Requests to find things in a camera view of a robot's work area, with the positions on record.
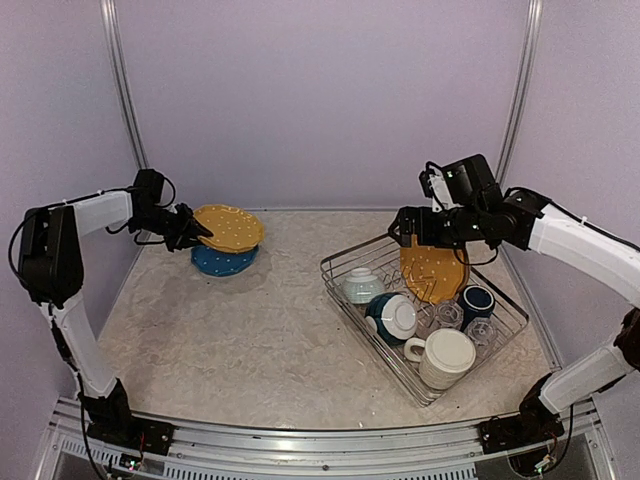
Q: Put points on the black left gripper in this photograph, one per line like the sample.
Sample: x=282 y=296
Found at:
x=180 y=239

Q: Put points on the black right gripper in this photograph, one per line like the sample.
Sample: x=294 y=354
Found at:
x=407 y=215

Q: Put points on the blue polka dot plate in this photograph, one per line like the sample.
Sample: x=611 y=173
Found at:
x=216 y=263

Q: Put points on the yellow polka dot plate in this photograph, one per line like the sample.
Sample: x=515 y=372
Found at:
x=433 y=274
x=233 y=229

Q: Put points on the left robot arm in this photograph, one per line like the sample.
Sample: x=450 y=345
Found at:
x=45 y=256

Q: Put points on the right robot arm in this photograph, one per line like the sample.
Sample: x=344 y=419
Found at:
x=530 y=221

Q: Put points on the pale green ribbed bowl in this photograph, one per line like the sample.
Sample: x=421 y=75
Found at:
x=361 y=286

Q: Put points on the teal and white bowl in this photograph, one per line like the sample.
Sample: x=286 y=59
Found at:
x=393 y=317

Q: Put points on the clear glass near plates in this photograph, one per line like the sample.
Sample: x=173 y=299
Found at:
x=448 y=314

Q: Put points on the dark blue cup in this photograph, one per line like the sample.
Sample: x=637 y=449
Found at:
x=476 y=302

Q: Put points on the clear glass near rim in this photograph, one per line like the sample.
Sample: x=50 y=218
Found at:
x=482 y=332

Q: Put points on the white ribbed mug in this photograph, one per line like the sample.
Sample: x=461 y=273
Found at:
x=444 y=357

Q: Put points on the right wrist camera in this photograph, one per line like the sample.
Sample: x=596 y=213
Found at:
x=434 y=187

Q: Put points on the metal wire dish rack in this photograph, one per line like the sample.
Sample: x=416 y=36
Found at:
x=382 y=256

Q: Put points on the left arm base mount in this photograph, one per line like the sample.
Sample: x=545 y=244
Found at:
x=132 y=432

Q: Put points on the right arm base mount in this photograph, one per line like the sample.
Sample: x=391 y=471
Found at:
x=500 y=434

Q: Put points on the left aluminium frame post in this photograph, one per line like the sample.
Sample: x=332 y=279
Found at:
x=116 y=55

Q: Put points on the aluminium frame post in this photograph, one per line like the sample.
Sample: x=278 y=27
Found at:
x=116 y=55
x=519 y=98

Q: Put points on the front aluminium frame rail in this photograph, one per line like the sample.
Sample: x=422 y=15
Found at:
x=206 y=450

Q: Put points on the right aluminium frame post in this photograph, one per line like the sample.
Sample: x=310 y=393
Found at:
x=519 y=98

